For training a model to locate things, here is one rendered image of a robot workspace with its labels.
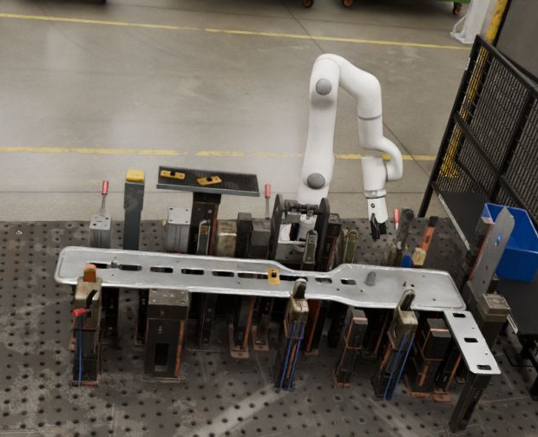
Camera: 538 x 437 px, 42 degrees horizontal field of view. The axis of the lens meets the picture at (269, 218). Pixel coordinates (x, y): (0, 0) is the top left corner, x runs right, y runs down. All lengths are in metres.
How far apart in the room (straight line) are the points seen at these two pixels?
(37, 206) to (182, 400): 2.39
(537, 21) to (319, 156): 2.56
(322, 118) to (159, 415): 1.19
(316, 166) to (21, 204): 2.32
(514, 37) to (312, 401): 3.34
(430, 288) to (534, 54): 2.65
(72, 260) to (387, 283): 1.07
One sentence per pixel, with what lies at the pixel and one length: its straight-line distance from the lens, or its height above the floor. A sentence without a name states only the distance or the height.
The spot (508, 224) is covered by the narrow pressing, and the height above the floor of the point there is 1.31.
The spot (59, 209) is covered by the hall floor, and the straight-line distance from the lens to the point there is 4.42.
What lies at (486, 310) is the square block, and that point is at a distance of 2.44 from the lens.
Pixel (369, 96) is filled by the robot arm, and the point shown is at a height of 1.51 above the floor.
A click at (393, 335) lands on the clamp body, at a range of 2.32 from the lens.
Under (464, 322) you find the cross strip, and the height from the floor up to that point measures 1.00.
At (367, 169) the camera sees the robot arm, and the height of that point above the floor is 1.20.
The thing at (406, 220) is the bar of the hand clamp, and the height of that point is 1.17.
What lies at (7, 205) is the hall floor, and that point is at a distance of 4.47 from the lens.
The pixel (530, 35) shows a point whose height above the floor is 1.27.
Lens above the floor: 2.41
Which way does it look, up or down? 32 degrees down
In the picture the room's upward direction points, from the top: 11 degrees clockwise
